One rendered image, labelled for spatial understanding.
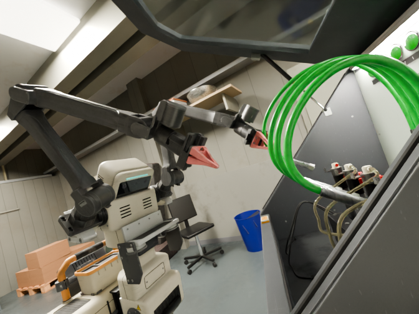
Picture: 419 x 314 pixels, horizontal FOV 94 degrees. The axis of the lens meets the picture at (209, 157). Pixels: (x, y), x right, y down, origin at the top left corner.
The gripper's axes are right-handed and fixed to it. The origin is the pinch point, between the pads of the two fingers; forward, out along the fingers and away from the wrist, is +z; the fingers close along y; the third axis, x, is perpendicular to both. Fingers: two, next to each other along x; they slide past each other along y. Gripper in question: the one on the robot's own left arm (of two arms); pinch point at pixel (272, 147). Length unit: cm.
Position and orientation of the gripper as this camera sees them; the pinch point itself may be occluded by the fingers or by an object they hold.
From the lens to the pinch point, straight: 73.8
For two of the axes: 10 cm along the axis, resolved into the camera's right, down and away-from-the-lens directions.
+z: 5.1, 4.9, -7.1
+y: 8.1, 0.2, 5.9
